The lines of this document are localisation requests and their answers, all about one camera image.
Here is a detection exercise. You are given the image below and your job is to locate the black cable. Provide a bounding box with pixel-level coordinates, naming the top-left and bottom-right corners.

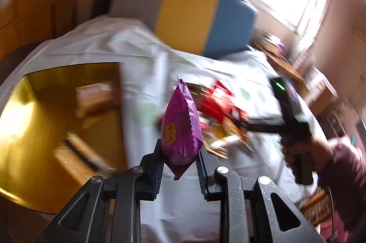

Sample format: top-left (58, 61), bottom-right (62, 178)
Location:
top-left (327, 187), bottom-right (336, 243)

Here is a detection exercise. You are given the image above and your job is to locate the brown cake packet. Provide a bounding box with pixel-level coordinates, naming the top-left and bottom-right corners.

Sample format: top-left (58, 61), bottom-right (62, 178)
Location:
top-left (75, 82), bottom-right (113, 118)

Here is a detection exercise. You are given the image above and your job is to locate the wooden side table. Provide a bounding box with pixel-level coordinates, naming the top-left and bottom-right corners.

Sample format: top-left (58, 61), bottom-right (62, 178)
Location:
top-left (252, 40), bottom-right (338, 106)

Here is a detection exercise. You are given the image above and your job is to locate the pile of snack packets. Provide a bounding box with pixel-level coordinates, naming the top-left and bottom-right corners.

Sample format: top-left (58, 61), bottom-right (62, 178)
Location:
top-left (186, 80), bottom-right (252, 159)

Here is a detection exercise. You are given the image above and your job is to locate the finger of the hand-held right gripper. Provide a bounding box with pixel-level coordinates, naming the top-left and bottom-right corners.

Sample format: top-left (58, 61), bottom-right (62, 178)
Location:
top-left (235, 120), bottom-right (283, 135)

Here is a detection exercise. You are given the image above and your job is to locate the purple snack packet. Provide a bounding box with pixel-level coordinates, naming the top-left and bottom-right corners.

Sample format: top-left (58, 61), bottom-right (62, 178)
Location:
top-left (161, 78), bottom-right (204, 181)

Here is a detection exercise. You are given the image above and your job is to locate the white patterned tablecloth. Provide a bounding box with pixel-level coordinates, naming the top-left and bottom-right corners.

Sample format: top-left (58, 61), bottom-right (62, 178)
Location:
top-left (0, 16), bottom-right (329, 243)

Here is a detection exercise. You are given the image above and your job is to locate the grey yellow blue cushioned backrest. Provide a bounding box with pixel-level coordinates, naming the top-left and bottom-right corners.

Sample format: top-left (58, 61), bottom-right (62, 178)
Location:
top-left (110, 0), bottom-right (259, 60)

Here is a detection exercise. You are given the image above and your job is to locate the cracker packet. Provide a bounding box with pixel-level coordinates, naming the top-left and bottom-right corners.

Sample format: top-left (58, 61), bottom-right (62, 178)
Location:
top-left (54, 131), bottom-right (115, 175)

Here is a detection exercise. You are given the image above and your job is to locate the person's right hand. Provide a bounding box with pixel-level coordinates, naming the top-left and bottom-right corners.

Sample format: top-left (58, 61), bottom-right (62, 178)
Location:
top-left (282, 136), bottom-right (334, 173)

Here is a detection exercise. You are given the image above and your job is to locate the gold tin box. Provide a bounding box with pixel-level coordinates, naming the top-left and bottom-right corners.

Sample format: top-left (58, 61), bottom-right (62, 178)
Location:
top-left (0, 61), bottom-right (130, 215)

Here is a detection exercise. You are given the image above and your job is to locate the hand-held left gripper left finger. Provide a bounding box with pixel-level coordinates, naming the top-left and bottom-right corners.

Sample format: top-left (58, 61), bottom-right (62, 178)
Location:
top-left (33, 139), bottom-right (165, 243)

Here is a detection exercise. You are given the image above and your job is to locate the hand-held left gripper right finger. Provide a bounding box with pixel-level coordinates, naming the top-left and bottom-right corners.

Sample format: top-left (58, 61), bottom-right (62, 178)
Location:
top-left (197, 150), bottom-right (326, 243)

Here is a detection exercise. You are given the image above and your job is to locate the wooden wardrobe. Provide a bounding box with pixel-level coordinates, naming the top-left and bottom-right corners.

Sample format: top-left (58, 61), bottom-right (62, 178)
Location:
top-left (0, 0), bottom-right (86, 61)

